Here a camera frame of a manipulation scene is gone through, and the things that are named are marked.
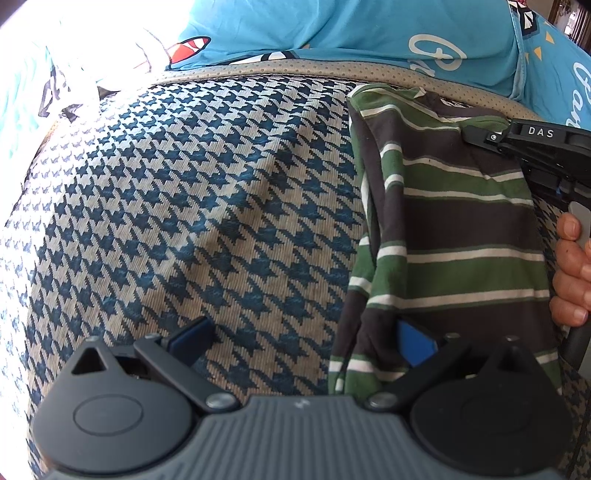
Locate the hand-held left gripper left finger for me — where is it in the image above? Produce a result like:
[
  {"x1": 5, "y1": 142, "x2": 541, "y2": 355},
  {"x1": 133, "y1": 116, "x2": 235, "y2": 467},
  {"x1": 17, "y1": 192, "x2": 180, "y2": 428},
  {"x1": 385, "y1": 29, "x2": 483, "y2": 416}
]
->
[{"x1": 69, "y1": 316, "x2": 241, "y2": 414}]

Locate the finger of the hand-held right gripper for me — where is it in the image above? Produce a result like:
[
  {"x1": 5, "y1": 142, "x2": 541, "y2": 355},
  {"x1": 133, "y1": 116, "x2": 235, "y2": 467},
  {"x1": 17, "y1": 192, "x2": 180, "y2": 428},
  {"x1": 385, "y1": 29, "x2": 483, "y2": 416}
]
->
[{"x1": 462, "y1": 124, "x2": 513, "y2": 149}]

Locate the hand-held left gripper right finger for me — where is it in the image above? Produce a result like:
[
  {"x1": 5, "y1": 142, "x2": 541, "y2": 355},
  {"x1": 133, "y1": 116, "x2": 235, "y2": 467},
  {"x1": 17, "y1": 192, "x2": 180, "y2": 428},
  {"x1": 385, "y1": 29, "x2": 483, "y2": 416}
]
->
[{"x1": 366, "y1": 318, "x2": 539, "y2": 413}]

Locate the green brown striped shirt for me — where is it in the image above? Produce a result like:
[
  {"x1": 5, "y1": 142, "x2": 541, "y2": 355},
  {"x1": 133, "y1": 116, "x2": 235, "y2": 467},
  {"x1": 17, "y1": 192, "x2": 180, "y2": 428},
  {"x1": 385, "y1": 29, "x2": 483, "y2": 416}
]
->
[{"x1": 327, "y1": 84, "x2": 565, "y2": 398}]

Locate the person's right hand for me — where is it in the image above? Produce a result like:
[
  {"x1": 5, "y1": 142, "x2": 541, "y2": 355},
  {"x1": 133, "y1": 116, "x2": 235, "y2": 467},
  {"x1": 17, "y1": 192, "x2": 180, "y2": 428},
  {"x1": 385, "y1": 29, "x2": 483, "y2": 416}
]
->
[{"x1": 549, "y1": 213, "x2": 591, "y2": 329}]

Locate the houndstooth bed blanket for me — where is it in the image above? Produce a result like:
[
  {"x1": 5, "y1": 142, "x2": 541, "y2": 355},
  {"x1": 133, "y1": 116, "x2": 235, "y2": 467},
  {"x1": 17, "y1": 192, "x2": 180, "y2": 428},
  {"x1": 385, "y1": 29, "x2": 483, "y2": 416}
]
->
[{"x1": 0, "y1": 74, "x2": 591, "y2": 480}]

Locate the blue cartoon pillow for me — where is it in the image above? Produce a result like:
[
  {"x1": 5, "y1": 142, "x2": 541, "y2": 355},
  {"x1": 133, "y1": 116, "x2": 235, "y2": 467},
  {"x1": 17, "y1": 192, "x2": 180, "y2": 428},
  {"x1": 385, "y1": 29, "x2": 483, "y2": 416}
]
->
[{"x1": 165, "y1": 0, "x2": 591, "y2": 139}]

